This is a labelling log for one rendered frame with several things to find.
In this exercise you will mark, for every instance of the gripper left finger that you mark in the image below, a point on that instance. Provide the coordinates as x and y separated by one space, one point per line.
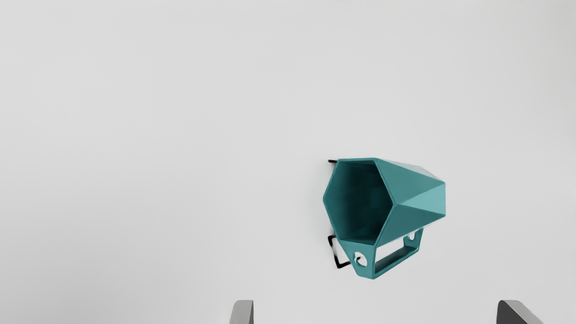
242 313

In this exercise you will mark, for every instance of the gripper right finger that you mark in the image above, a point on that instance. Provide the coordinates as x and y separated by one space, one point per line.
515 315

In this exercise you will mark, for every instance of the teal faceted mug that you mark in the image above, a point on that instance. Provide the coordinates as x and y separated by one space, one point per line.
414 198

